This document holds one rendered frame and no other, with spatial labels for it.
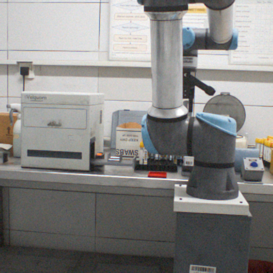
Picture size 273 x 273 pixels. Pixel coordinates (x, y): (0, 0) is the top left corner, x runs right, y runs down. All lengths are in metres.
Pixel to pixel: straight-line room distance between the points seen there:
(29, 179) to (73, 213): 0.77
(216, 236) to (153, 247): 1.18
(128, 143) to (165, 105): 0.71
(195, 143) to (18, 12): 1.48
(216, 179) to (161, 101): 0.26
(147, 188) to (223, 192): 0.45
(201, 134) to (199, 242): 0.29
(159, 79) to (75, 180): 0.59
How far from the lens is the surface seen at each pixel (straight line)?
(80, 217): 2.21
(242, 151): 1.53
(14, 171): 1.51
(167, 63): 1.00
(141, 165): 1.51
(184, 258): 1.07
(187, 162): 1.46
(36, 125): 1.49
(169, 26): 0.99
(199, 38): 1.33
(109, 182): 1.41
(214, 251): 1.07
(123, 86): 2.05
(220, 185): 1.05
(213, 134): 1.03
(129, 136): 1.71
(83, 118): 1.43
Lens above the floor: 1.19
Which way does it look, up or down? 7 degrees down
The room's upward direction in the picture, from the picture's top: 2 degrees clockwise
